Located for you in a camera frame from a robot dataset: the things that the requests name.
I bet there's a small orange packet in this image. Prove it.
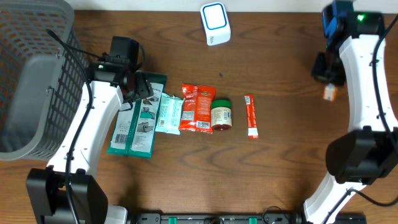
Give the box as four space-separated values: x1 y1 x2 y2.
323 83 338 101

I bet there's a green 3M gloves package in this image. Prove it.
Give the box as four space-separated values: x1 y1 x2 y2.
107 72 167 159

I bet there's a pale green wipes pack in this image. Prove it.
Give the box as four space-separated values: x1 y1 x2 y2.
155 93 185 135

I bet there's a red stick packet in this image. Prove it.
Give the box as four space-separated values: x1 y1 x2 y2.
244 94 259 139

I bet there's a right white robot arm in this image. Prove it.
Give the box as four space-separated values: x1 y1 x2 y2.
303 1 397 223

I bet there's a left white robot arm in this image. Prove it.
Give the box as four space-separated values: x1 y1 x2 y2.
26 62 154 223

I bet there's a white barcode scanner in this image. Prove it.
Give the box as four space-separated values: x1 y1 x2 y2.
200 2 231 46

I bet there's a red snack bag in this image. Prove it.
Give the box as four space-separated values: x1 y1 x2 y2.
179 84 216 133

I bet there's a green lid jar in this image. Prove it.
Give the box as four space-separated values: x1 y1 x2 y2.
211 100 233 131

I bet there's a grey plastic mesh basket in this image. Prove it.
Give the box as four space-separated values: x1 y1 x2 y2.
1 0 88 161

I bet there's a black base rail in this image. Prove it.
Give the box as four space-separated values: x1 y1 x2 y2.
127 212 305 224

